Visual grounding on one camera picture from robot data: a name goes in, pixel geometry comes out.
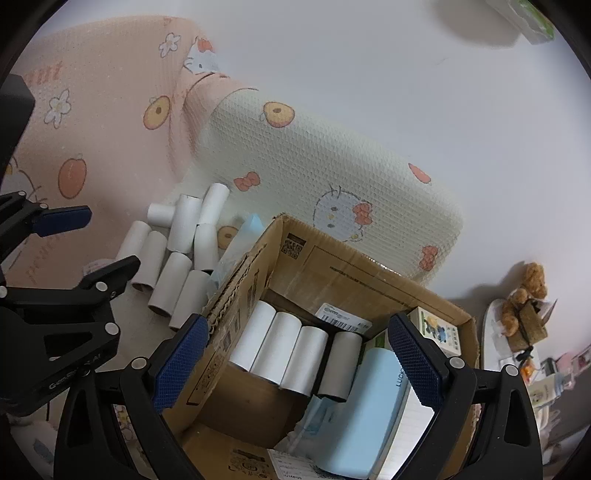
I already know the white paper tube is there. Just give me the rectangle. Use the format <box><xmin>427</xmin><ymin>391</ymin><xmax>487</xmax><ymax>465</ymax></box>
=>
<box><xmin>279</xmin><ymin>325</ymin><xmax>329</xmax><ymax>398</ymax></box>
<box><xmin>316</xmin><ymin>331</ymin><xmax>363</xmax><ymax>401</ymax></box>
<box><xmin>252</xmin><ymin>311</ymin><xmax>303</xmax><ymax>386</ymax></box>
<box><xmin>228</xmin><ymin>300</ymin><xmax>278</xmax><ymax>374</ymax></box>

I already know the green white tissue pack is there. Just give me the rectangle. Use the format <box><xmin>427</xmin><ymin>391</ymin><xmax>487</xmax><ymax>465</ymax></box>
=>
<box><xmin>485</xmin><ymin>0</ymin><xmax>557</xmax><ymax>44</ymax></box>

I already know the small brown gift box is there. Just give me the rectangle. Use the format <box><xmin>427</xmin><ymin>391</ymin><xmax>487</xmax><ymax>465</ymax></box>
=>
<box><xmin>510</xmin><ymin>300</ymin><xmax>550</xmax><ymax>344</ymax></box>

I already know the brown teddy bear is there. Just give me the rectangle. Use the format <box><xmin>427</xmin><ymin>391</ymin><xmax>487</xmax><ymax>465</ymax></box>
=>
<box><xmin>501</xmin><ymin>262</ymin><xmax>549</xmax><ymax>337</ymax></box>

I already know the blue printed plastic bag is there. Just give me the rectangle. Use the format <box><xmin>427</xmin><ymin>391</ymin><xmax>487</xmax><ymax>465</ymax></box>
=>
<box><xmin>277</xmin><ymin>394</ymin><xmax>352</xmax><ymax>462</ymax></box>

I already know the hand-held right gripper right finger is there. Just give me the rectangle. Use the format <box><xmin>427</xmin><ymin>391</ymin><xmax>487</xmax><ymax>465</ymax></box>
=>
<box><xmin>387</xmin><ymin>311</ymin><xmax>544</xmax><ymax>480</ymax></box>

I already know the flat white box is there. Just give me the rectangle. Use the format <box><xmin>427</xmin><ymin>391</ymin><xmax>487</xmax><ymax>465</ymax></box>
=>
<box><xmin>374</xmin><ymin>383</ymin><xmax>437</xmax><ymax>480</ymax></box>

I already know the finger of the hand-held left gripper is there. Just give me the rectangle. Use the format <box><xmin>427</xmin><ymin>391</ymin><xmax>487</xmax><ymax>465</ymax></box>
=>
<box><xmin>0</xmin><ymin>257</ymin><xmax>141</xmax><ymax>343</ymax></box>
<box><xmin>0</xmin><ymin>191</ymin><xmax>93</xmax><ymax>273</ymax></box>

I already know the pile of white tubes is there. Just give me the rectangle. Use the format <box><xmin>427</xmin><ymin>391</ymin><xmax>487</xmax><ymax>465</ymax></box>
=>
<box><xmin>115</xmin><ymin>182</ymin><xmax>232</xmax><ymax>333</ymax></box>

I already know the pink printed blanket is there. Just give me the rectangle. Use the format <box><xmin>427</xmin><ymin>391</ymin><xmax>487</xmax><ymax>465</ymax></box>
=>
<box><xmin>0</xmin><ymin>16</ymin><xmax>259</xmax><ymax>480</ymax></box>

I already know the light blue plastic case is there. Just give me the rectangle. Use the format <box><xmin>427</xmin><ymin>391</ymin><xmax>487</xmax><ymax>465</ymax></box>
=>
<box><xmin>316</xmin><ymin>347</ymin><xmax>411</xmax><ymax>480</ymax></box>

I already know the cream printed pillow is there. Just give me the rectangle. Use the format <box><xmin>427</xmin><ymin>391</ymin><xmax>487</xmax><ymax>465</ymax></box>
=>
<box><xmin>178</xmin><ymin>85</ymin><xmax>465</xmax><ymax>287</ymax></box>

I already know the light blue plastic packet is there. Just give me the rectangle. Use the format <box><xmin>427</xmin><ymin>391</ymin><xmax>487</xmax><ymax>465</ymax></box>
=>
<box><xmin>210</xmin><ymin>212</ymin><xmax>269</xmax><ymax>296</ymax></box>

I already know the small green printed box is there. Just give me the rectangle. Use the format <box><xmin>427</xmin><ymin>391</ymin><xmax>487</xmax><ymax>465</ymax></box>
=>
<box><xmin>409</xmin><ymin>307</ymin><xmax>465</xmax><ymax>358</ymax></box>

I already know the green white carton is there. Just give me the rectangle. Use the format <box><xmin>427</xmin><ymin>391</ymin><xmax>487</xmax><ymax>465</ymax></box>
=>
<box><xmin>362</xmin><ymin>330</ymin><xmax>393</xmax><ymax>358</ymax></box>

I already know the brown cardboard box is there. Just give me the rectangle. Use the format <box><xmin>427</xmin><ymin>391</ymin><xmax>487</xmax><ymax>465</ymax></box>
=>
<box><xmin>161</xmin><ymin>213</ymin><xmax>481</xmax><ymax>480</ymax></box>

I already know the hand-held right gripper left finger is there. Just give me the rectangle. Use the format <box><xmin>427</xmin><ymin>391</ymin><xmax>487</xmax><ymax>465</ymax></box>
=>
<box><xmin>54</xmin><ymin>314</ymin><xmax>211</xmax><ymax>480</ymax></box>

